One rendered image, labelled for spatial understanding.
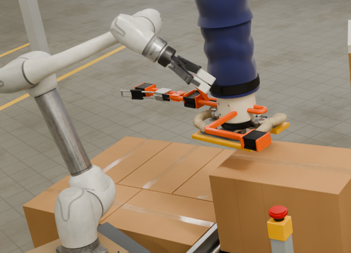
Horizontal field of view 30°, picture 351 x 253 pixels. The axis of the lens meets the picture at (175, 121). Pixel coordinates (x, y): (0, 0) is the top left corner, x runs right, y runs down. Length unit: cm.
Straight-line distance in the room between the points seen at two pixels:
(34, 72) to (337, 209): 130
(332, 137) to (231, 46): 279
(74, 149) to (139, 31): 69
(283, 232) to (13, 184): 353
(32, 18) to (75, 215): 385
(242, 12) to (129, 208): 140
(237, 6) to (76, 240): 114
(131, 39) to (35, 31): 401
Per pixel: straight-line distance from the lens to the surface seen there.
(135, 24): 237
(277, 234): 243
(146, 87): 329
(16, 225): 496
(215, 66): 279
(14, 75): 261
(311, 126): 564
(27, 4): 629
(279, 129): 292
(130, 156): 424
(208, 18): 272
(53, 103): 278
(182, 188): 372
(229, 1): 268
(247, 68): 279
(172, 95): 315
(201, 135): 296
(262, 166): 293
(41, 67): 256
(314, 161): 293
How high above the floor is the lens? 226
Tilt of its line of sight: 22 degrees down
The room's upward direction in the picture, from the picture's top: 10 degrees counter-clockwise
